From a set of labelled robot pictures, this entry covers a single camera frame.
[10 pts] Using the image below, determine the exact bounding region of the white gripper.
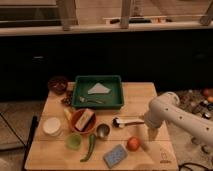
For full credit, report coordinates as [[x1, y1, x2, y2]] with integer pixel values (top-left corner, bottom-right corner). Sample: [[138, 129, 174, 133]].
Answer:
[[147, 128, 159, 141]]

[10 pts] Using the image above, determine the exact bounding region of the white black dish brush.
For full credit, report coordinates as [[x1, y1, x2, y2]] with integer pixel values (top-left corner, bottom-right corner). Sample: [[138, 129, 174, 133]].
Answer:
[[112, 117, 144, 128]]

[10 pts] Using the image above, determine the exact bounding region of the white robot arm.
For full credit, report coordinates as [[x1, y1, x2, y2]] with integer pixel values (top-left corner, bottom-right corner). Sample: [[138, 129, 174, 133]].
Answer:
[[144, 92, 213, 147]]

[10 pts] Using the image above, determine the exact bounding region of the small metal cup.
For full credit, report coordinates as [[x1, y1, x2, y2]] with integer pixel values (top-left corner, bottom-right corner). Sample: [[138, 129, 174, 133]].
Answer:
[[96, 124, 110, 140]]

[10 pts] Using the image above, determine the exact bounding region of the green plastic cup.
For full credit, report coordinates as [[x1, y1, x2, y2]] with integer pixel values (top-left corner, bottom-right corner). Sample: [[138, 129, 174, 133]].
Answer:
[[66, 133, 82, 150]]

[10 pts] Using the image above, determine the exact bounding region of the white paper cup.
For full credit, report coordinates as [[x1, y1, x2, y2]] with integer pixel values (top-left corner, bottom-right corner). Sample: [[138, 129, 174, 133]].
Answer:
[[43, 117, 62, 137]]

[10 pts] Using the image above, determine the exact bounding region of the orange fruit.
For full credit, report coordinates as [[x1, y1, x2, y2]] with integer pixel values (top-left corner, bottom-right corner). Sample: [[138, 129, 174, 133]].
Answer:
[[126, 137, 141, 151]]

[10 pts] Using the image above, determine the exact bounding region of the blue sponge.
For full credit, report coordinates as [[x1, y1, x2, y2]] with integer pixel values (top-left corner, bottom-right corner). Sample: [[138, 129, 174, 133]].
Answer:
[[103, 144, 127, 168]]

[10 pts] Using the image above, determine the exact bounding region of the green chili pepper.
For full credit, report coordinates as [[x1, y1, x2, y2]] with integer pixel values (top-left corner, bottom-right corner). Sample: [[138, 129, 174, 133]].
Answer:
[[80, 134, 96, 162]]

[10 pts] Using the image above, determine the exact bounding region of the orange clay bowl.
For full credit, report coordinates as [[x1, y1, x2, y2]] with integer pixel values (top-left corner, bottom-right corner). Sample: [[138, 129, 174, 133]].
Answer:
[[70, 108, 96, 135]]

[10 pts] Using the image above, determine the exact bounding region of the grey folded cloth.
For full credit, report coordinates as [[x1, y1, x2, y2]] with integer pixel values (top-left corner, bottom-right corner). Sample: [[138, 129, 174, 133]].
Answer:
[[88, 83, 110, 94]]

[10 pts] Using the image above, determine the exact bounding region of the tan sponge block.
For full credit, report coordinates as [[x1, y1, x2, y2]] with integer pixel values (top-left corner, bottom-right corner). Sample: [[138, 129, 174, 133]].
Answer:
[[75, 109, 94, 131]]

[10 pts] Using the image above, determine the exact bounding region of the green plastic tray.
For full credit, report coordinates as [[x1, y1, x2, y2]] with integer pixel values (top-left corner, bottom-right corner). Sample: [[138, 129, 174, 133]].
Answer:
[[72, 75, 124, 110]]

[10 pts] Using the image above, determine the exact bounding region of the metal fork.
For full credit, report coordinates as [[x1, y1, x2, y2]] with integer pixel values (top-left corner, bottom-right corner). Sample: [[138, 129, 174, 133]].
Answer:
[[79, 96, 104, 104]]

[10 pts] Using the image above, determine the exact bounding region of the yellow banana piece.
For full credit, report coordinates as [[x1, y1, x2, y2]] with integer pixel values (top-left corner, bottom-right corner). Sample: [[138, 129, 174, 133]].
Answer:
[[64, 109, 72, 121]]

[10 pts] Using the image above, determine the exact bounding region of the brown pine cone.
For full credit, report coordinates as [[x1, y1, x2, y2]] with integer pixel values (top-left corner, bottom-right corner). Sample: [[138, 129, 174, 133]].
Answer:
[[61, 91, 73, 106]]

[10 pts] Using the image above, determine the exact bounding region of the dark brown bowl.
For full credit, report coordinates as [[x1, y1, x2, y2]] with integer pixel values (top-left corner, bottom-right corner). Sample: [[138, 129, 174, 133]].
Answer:
[[47, 76, 68, 95]]

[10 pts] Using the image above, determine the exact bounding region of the black table stand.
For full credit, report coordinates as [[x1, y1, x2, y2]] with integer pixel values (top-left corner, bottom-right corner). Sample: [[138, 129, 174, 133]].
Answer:
[[22, 116, 38, 171]]

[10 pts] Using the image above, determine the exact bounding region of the black cable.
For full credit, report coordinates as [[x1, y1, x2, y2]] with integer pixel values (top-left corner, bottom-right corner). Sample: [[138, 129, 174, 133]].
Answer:
[[178, 162, 213, 171]]

